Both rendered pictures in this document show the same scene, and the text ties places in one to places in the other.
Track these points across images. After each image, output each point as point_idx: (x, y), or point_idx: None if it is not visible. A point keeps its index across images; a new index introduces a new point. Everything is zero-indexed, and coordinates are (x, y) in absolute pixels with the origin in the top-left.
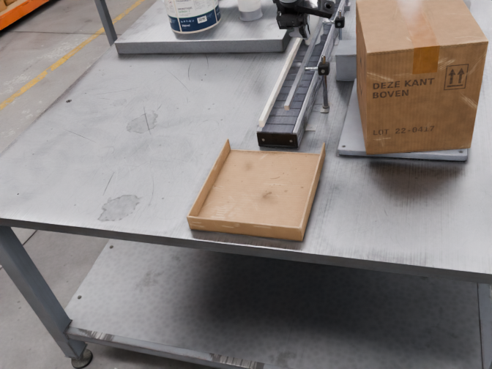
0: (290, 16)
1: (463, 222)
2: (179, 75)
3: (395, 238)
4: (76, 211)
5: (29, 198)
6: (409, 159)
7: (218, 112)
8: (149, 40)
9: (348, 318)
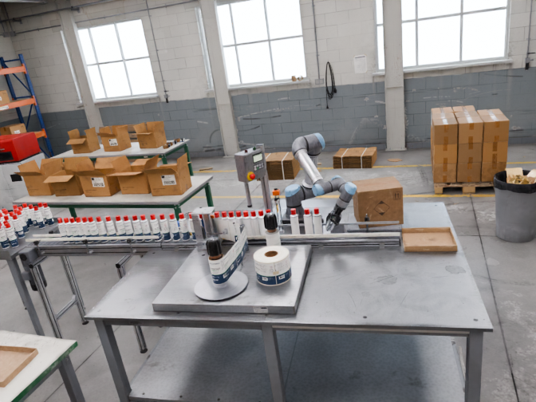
0: (340, 215)
1: (427, 213)
2: (333, 279)
3: (440, 220)
4: (463, 280)
5: (464, 297)
6: None
7: (373, 259)
8: (297, 289)
9: None
